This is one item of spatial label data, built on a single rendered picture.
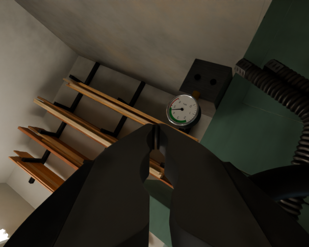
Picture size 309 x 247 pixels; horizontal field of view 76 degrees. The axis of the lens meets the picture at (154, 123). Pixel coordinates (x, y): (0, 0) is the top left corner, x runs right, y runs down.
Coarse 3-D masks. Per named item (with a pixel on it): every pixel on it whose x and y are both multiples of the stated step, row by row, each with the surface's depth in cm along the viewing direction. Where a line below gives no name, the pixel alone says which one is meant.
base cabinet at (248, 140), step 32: (288, 0) 41; (256, 32) 42; (288, 32) 39; (256, 64) 40; (288, 64) 37; (224, 96) 41; (256, 96) 38; (224, 128) 39; (256, 128) 37; (288, 128) 35; (224, 160) 37; (256, 160) 35; (288, 160) 33
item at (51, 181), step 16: (96, 64) 355; (80, 96) 352; (96, 96) 288; (64, 112) 295; (128, 112) 267; (32, 128) 327; (80, 128) 286; (96, 128) 291; (48, 144) 294; (64, 144) 324; (16, 160) 305; (32, 160) 321; (64, 160) 273; (80, 160) 283; (32, 176) 284; (48, 176) 302; (160, 176) 240
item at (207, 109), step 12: (192, 72) 41; (204, 72) 40; (216, 72) 39; (228, 72) 38; (192, 84) 41; (204, 84) 40; (216, 84) 39; (228, 84) 41; (204, 96) 39; (216, 96) 38; (204, 108) 45; (216, 108) 41
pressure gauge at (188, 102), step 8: (176, 96) 38; (184, 96) 38; (192, 96) 37; (168, 104) 38; (176, 104) 38; (184, 104) 37; (192, 104) 36; (168, 112) 38; (176, 112) 37; (184, 112) 37; (192, 112) 36; (200, 112) 37; (176, 120) 37; (184, 120) 36; (192, 120) 35; (184, 128) 38
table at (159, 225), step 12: (156, 180) 59; (156, 192) 46; (168, 192) 52; (156, 204) 40; (168, 204) 41; (156, 216) 40; (168, 216) 39; (156, 228) 39; (168, 228) 38; (168, 240) 37
